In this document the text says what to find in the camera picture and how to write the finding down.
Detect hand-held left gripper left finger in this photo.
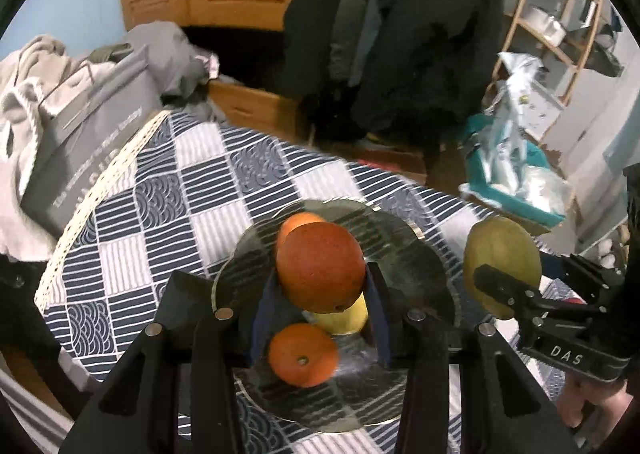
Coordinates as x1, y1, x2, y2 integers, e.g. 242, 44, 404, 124
57, 268, 282, 454

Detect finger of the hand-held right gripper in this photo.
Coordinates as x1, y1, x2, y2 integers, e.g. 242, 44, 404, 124
539, 253, 626, 287
473, 264, 548, 321

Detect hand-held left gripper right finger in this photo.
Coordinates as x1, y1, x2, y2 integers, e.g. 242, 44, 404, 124
364, 261, 576, 454

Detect yellow lemon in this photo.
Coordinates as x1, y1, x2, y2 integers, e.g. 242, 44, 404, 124
305, 291, 369, 336

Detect large green mango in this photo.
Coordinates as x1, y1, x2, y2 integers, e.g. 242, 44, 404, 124
464, 215, 543, 320

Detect large orange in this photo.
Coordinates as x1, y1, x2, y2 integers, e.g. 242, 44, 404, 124
268, 323, 341, 388

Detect round glass plate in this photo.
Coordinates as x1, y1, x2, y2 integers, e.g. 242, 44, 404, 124
211, 199, 458, 434

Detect red-orange round fruit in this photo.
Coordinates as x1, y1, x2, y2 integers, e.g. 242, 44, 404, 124
276, 222, 366, 313

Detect small orange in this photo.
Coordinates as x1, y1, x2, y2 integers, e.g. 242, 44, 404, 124
276, 212, 328, 257

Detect person's right hand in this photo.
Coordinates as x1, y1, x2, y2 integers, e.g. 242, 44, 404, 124
555, 373, 632, 431

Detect clear plastic bag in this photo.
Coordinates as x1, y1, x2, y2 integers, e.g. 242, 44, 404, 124
520, 166, 574, 215

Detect teal storage box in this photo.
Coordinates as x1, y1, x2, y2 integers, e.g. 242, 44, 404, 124
464, 114, 572, 228

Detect white printed plastic bag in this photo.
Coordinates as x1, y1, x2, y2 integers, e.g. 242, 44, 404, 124
487, 52, 544, 191

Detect blue white patterned tablecloth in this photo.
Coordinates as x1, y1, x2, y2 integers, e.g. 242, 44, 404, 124
35, 109, 591, 454

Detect wooden drawer box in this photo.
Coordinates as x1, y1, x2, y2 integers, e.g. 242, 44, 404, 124
207, 81, 301, 136

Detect metal pot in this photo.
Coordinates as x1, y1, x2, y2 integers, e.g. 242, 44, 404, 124
517, 4, 569, 47

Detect grey tote bag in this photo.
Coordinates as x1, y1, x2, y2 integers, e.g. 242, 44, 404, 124
20, 44, 173, 240

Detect wooden shelf rack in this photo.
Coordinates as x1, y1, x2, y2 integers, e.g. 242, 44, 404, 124
482, 0, 607, 109

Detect dark hanging coats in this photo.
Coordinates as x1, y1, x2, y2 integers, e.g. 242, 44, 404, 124
280, 0, 507, 146

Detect grey clothes pile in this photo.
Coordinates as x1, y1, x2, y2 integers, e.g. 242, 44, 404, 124
122, 21, 227, 124

